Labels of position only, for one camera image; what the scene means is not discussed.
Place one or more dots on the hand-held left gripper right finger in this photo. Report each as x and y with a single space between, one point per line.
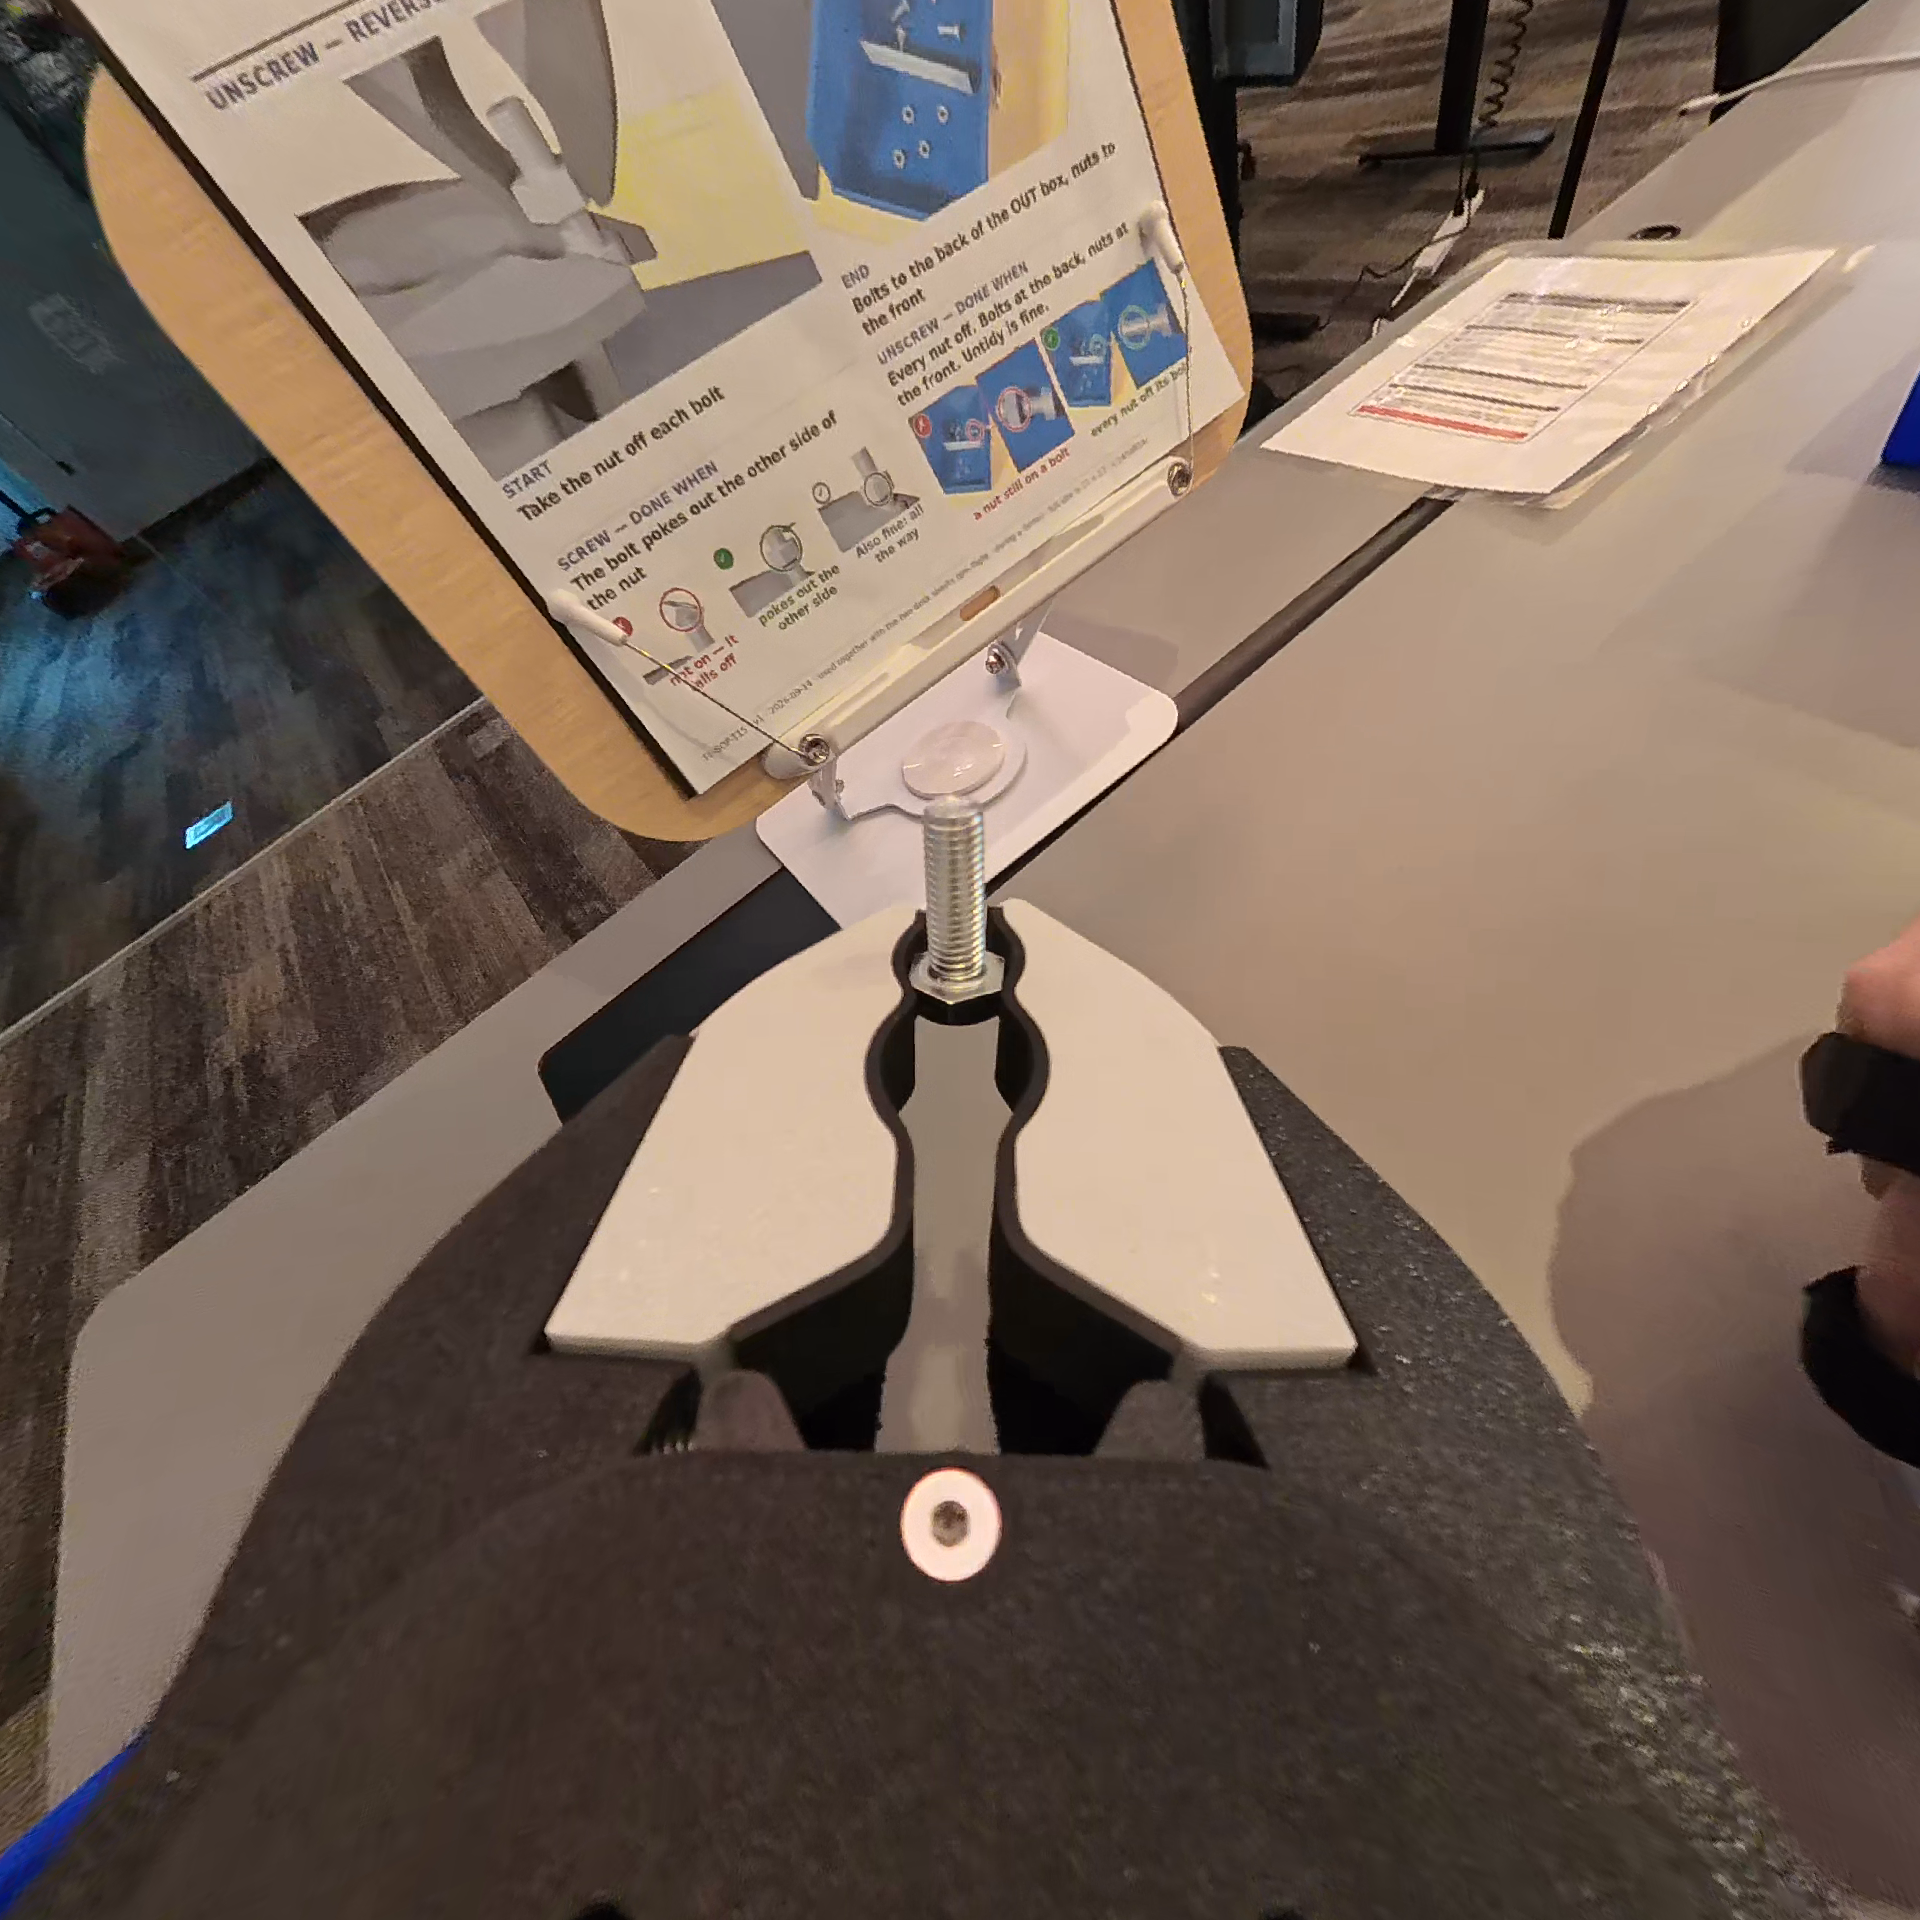
1185 1199

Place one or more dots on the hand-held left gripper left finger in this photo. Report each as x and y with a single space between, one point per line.
706 1199

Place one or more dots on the silver threaded bolt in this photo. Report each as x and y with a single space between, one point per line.
955 885

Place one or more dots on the person's right hand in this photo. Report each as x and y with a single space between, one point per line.
1889 990

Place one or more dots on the white stand base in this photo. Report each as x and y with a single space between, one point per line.
1078 719

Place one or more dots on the wooden document stand board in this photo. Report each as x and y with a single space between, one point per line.
488 598

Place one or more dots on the laminated paper sheet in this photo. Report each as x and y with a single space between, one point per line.
1545 361

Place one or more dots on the printed instruction sheet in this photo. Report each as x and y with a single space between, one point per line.
672 377

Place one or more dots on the red box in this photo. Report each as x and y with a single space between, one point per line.
58 545

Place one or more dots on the grey cabinet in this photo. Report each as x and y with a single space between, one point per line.
104 343

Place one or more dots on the black desk leg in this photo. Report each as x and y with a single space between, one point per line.
1449 76

